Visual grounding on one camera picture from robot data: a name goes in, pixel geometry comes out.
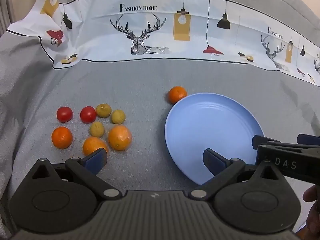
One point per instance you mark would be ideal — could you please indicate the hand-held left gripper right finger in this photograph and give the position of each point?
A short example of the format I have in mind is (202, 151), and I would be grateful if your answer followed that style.
(212, 160)

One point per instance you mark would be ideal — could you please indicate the light blue plate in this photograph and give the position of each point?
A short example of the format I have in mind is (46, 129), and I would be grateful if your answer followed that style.
(212, 125)

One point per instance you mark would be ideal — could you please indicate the person's right hand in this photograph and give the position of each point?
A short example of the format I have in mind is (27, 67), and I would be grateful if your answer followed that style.
(312, 197)

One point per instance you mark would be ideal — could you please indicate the small yellow-green fruit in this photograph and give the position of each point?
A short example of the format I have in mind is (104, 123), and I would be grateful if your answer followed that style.
(103, 110)
(97, 129)
(118, 116)

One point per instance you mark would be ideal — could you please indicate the grey cloth cover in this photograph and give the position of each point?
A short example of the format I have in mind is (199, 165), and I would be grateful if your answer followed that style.
(140, 85)

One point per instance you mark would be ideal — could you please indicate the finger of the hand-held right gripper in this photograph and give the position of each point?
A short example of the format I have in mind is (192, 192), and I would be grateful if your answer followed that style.
(308, 139)
(261, 141)

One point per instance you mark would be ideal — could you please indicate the white deer print cloth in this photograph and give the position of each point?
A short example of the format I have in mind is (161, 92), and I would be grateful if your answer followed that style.
(150, 30)

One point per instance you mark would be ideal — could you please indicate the large orange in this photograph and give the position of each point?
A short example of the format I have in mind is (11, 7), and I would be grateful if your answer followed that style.
(119, 137)

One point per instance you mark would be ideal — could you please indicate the grey ribbed panel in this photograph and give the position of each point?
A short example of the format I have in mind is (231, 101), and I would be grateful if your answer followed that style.
(5, 7)

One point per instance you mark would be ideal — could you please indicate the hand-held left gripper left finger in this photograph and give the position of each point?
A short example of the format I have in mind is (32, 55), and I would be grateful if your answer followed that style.
(96, 158)

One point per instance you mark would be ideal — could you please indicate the red tomato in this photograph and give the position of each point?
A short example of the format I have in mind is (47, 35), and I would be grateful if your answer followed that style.
(64, 114)
(88, 114)

